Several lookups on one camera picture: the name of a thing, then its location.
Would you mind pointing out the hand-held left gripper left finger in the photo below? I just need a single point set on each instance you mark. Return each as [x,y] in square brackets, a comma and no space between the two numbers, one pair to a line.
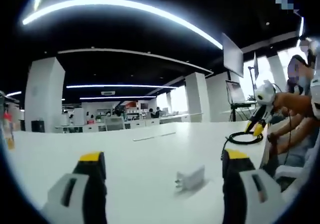
[72,196]

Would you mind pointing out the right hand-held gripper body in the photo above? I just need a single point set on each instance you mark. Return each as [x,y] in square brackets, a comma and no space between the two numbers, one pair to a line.
[265,95]

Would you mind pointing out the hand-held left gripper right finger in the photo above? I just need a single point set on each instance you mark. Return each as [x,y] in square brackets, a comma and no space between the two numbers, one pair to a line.
[250,196]

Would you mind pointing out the white charger adapter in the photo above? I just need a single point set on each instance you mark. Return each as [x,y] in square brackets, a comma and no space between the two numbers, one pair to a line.
[190,180]

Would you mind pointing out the white desk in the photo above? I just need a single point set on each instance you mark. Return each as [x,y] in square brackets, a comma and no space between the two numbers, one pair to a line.
[150,164]

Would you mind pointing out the black laptop stand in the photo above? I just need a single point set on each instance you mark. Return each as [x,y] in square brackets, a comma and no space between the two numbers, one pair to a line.
[233,113]

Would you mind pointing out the black light stand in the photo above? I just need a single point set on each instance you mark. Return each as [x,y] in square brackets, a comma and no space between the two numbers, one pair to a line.
[255,69]

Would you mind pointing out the open laptop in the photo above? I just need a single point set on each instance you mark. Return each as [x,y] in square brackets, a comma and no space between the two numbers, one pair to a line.
[236,91]

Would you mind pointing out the person's own trousers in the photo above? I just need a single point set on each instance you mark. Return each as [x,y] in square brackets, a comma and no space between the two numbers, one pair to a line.
[295,156]

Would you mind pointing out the white chest-worn device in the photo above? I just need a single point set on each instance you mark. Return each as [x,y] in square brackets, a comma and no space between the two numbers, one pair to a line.
[315,94]

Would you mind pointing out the large dark monitor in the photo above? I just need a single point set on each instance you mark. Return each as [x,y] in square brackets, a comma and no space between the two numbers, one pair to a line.
[232,57]

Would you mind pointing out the black box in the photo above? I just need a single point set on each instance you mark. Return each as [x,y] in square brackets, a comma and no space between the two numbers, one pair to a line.
[37,126]

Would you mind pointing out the white mesh office chair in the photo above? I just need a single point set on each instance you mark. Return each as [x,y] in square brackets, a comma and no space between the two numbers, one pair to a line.
[115,123]

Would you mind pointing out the clear bottle red cap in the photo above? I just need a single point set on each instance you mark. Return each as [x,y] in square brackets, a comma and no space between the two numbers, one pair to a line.
[8,131]

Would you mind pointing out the thin white strip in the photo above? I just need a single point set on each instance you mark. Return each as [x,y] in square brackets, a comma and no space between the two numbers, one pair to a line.
[155,136]

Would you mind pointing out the row of white cabinets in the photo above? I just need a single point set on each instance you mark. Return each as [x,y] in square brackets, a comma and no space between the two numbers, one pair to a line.
[150,121]

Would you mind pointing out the ceiling light strip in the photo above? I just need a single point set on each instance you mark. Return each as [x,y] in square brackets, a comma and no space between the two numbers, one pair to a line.
[117,97]
[120,86]

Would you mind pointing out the ceiling air conditioner unit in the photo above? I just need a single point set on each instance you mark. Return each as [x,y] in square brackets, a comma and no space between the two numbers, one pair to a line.
[108,92]

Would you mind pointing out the long curved ceiling light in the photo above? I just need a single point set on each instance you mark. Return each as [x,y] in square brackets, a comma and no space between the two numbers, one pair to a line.
[125,3]

